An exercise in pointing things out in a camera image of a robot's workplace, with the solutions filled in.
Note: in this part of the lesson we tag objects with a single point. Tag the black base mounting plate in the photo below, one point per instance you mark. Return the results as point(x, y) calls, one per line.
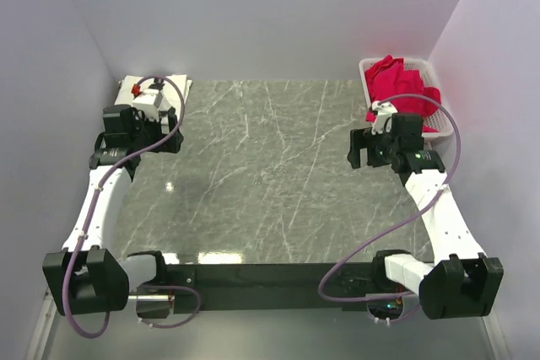
point(268, 286)

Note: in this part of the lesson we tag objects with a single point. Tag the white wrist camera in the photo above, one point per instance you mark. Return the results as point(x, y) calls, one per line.
point(148, 100)
point(383, 112)

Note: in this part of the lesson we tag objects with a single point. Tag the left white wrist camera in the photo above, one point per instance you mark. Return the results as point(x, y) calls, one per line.
point(148, 100)

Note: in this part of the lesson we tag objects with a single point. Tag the white plastic laundry basket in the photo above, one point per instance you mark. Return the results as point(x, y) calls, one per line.
point(435, 126)

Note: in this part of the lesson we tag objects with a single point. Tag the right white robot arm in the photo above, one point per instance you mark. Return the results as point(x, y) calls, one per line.
point(462, 281)

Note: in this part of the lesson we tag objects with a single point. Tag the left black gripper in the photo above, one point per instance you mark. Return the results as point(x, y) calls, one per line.
point(171, 145)

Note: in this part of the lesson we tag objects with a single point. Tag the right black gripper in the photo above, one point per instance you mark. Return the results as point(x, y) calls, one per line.
point(363, 138)

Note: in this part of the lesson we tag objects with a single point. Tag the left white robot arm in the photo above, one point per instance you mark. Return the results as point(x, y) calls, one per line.
point(84, 276)

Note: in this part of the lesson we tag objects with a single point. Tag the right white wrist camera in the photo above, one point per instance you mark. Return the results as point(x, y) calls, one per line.
point(383, 112)

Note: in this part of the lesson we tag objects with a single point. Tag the red shirts in basket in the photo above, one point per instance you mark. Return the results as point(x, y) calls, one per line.
point(389, 77)

